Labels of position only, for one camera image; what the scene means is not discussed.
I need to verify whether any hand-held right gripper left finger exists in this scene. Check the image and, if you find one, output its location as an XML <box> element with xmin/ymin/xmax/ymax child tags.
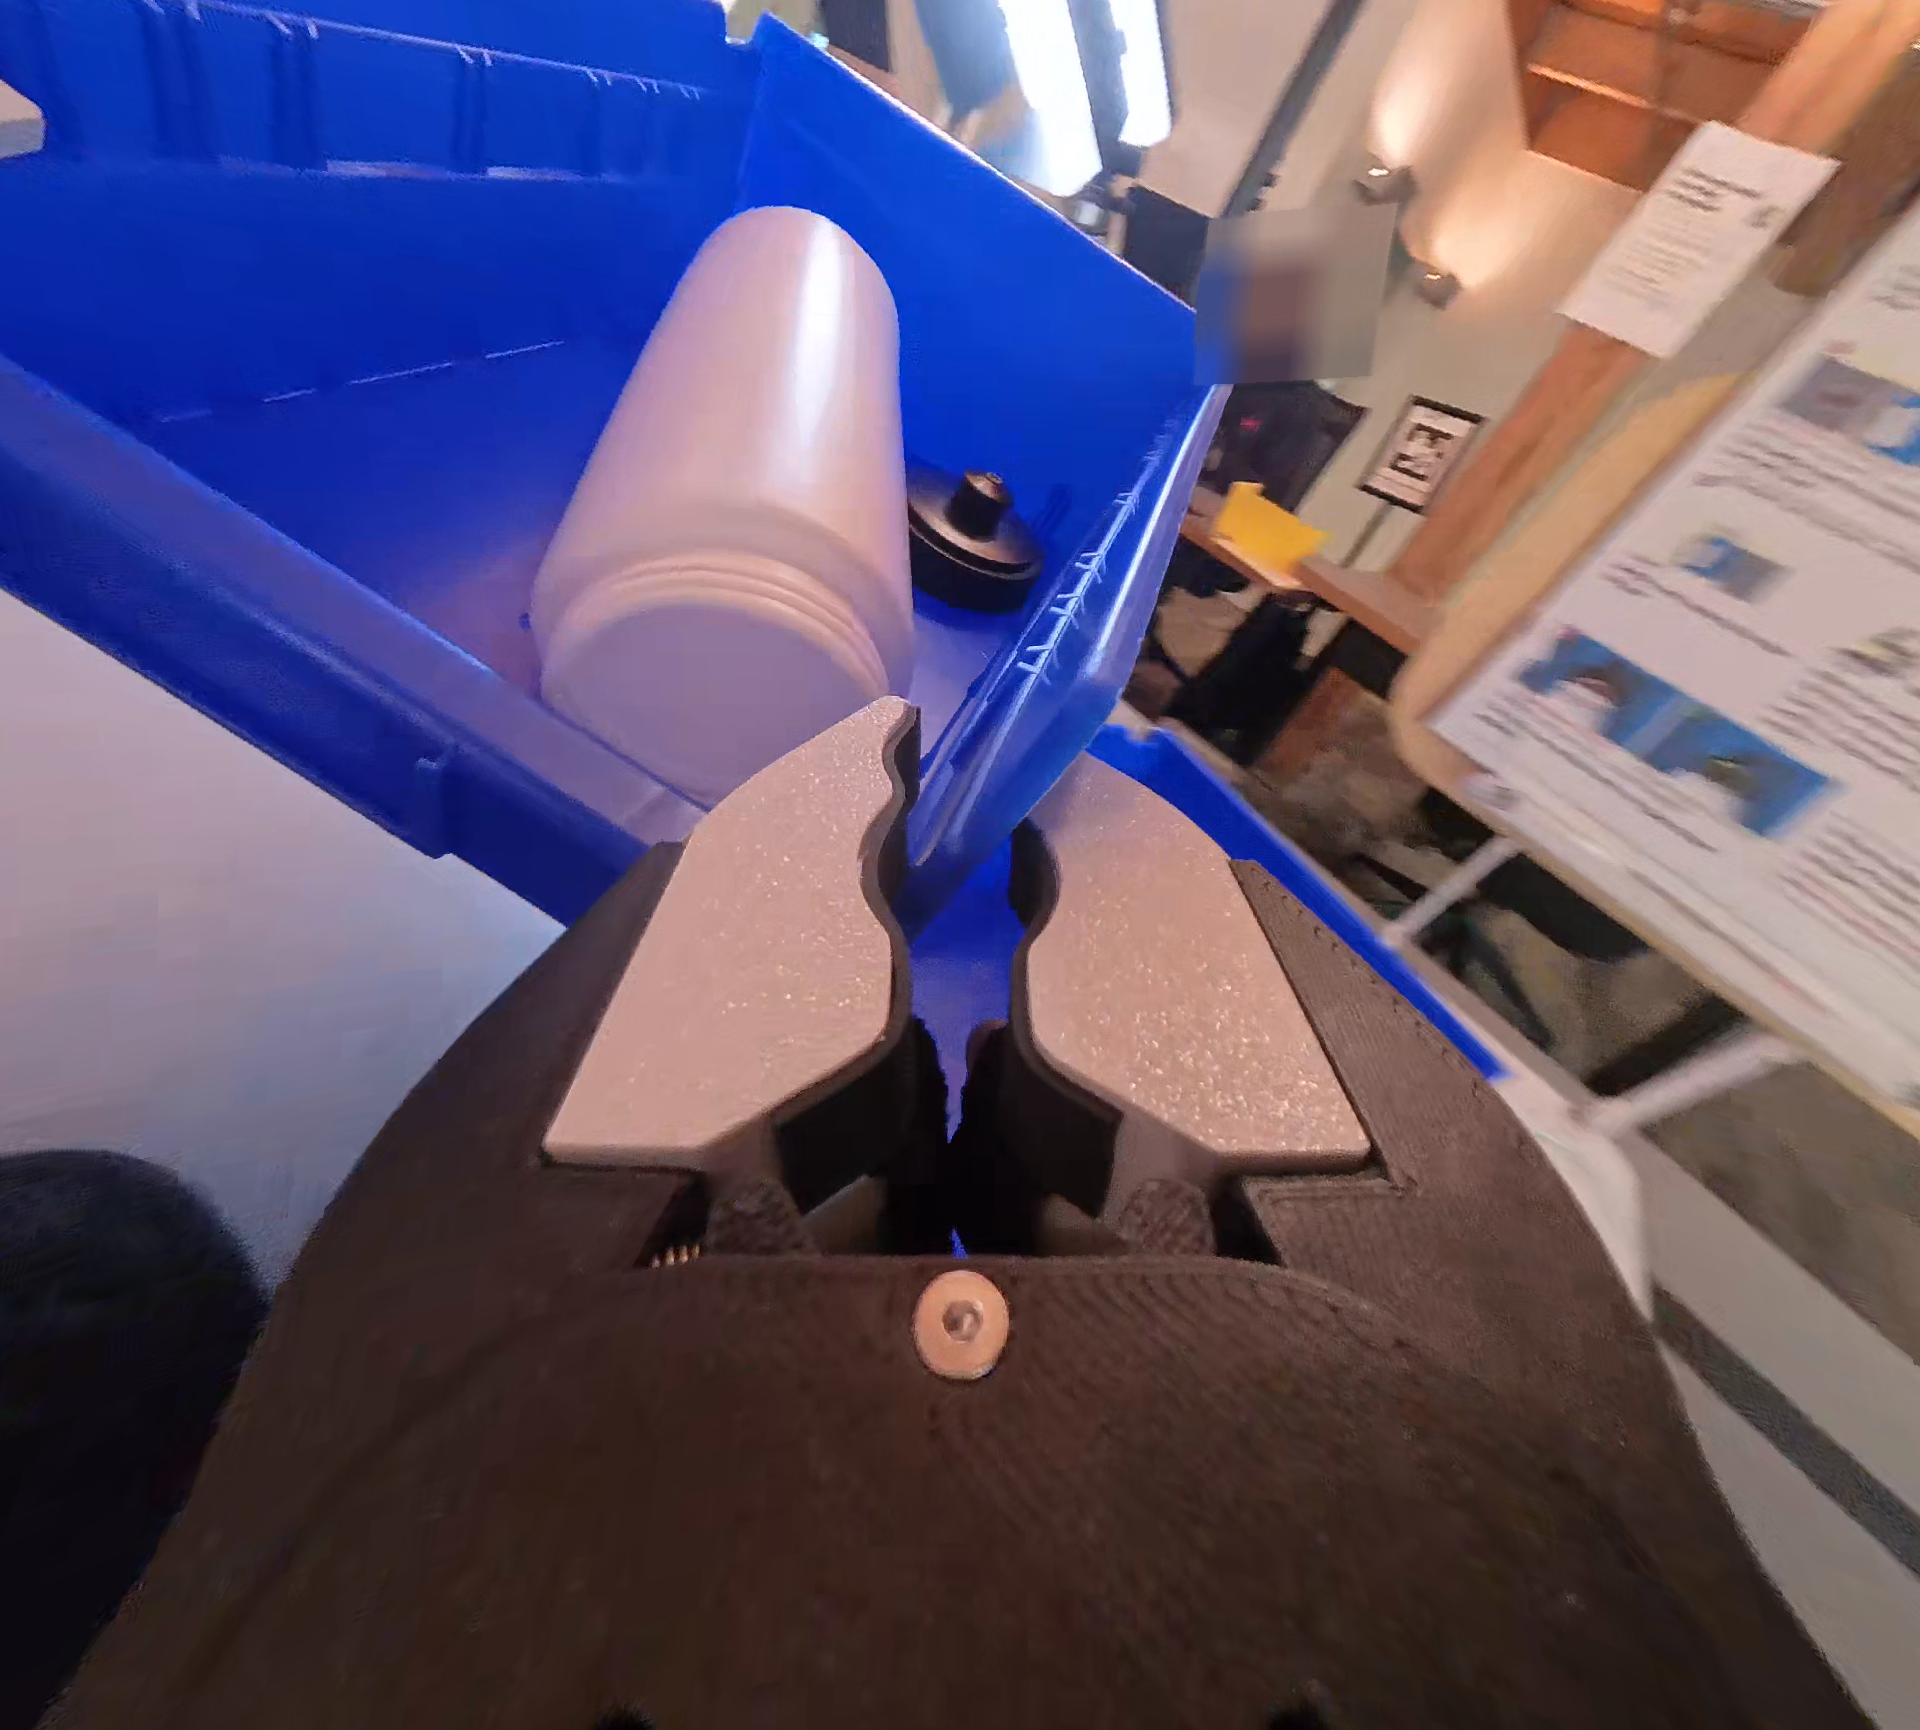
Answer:
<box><xmin>540</xmin><ymin>694</ymin><xmax>923</xmax><ymax>1179</ymax></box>

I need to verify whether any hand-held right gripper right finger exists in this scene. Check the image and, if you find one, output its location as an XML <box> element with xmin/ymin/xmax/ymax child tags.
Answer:
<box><xmin>1009</xmin><ymin>755</ymin><xmax>1375</xmax><ymax>1215</ymax></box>

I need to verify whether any blue plastic bin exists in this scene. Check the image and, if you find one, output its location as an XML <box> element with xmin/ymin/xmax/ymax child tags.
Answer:
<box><xmin>906</xmin><ymin>725</ymin><xmax>1506</xmax><ymax>1089</ymax></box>
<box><xmin>0</xmin><ymin>0</ymin><xmax>1233</xmax><ymax>931</ymax></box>

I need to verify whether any white plastic bottle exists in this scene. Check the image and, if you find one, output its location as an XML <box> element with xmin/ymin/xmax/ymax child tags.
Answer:
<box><xmin>529</xmin><ymin>204</ymin><xmax>919</xmax><ymax>802</ymax></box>

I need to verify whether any black bottle lid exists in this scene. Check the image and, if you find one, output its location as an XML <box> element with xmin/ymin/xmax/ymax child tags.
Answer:
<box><xmin>905</xmin><ymin>467</ymin><xmax>1049</xmax><ymax>614</ymax></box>

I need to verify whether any wooden office table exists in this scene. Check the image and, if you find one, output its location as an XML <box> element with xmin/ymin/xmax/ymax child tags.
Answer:
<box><xmin>1176</xmin><ymin>514</ymin><xmax>1443</xmax><ymax>653</ymax></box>

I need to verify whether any white board stand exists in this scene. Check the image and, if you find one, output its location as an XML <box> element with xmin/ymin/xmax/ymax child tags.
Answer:
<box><xmin>1380</xmin><ymin>831</ymin><xmax>1819</xmax><ymax>1140</ymax></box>

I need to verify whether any black white marker sign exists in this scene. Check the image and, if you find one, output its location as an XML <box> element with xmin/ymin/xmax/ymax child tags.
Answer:
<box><xmin>1356</xmin><ymin>398</ymin><xmax>1488</xmax><ymax>513</ymax></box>

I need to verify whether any wooden support column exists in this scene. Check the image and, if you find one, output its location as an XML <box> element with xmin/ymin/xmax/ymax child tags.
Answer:
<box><xmin>1387</xmin><ymin>0</ymin><xmax>1920</xmax><ymax>592</ymax></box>

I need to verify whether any instruction sheet on stand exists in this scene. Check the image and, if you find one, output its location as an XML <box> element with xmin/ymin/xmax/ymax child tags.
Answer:
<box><xmin>1387</xmin><ymin>245</ymin><xmax>1920</xmax><ymax>1111</ymax></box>

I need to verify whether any white paper notice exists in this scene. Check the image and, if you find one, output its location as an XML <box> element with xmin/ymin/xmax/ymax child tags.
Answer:
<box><xmin>1556</xmin><ymin>121</ymin><xmax>1842</xmax><ymax>360</ymax></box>

